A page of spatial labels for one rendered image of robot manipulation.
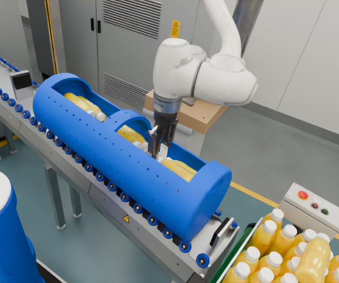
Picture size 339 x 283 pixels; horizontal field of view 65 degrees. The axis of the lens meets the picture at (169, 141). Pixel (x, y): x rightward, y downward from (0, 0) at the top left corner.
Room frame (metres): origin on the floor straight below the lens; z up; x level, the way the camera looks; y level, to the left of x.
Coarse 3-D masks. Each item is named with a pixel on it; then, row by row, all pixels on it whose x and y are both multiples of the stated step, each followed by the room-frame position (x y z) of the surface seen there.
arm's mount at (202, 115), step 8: (152, 96) 1.29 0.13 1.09; (144, 104) 1.29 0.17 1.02; (184, 104) 1.27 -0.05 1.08; (200, 104) 1.29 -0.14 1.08; (208, 104) 1.31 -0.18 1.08; (216, 104) 1.32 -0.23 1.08; (184, 112) 1.20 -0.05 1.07; (192, 112) 1.21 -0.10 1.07; (200, 112) 1.22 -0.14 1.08; (208, 112) 1.23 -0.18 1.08; (216, 112) 1.25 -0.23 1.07; (184, 120) 1.18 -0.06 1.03; (192, 120) 1.17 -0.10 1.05; (200, 120) 1.15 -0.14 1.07; (208, 120) 1.17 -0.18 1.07; (192, 128) 1.16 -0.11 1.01; (200, 128) 1.14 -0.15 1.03; (208, 128) 1.18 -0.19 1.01
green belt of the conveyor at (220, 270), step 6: (252, 228) 0.68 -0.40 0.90; (246, 234) 0.65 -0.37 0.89; (252, 234) 0.65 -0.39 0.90; (240, 240) 0.62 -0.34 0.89; (234, 246) 0.59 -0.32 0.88; (240, 246) 0.59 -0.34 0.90; (234, 252) 0.56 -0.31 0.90; (228, 258) 0.53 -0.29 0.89; (222, 264) 0.51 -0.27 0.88; (222, 270) 0.48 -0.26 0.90; (216, 276) 0.46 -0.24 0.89; (210, 282) 0.44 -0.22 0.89
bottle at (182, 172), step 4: (164, 160) 0.71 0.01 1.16; (168, 160) 0.71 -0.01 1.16; (164, 164) 0.69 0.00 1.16; (168, 164) 0.69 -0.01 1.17; (172, 164) 0.69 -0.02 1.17; (176, 164) 0.69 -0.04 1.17; (172, 168) 0.67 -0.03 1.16; (176, 168) 0.67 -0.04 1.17; (180, 168) 0.67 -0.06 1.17; (184, 168) 0.68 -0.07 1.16; (176, 172) 0.66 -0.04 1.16; (180, 172) 0.65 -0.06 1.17; (184, 172) 0.66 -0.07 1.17; (188, 172) 0.66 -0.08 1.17; (180, 176) 0.64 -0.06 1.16; (184, 176) 0.64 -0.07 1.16; (188, 176) 0.64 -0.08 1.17; (192, 176) 0.64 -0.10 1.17; (188, 180) 0.63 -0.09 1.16
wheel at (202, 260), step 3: (198, 255) 0.48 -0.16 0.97; (201, 255) 0.48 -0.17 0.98; (204, 255) 0.48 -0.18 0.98; (198, 258) 0.47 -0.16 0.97; (201, 258) 0.47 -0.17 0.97; (204, 258) 0.47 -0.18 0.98; (207, 258) 0.47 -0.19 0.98; (198, 261) 0.46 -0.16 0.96; (201, 261) 0.46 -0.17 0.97; (204, 261) 0.46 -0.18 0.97; (207, 261) 0.46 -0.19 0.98; (198, 264) 0.46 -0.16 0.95; (201, 264) 0.46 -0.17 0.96; (204, 264) 0.46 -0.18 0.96; (207, 264) 0.45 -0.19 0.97; (201, 267) 0.45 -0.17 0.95; (204, 267) 0.45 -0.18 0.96
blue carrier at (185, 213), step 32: (96, 96) 1.13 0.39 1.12; (64, 128) 0.83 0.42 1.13; (96, 128) 0.78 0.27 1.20; (96, 160) 0.71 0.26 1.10; (128, 160) 0.66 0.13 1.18; (192, 160) 0.80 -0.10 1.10; (128, 192) 0.62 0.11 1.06; (160, 192) 0.56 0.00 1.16; (192, 192) 0.54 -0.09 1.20; (224, 192) 0.68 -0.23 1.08; (192, 224) 0.51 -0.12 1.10
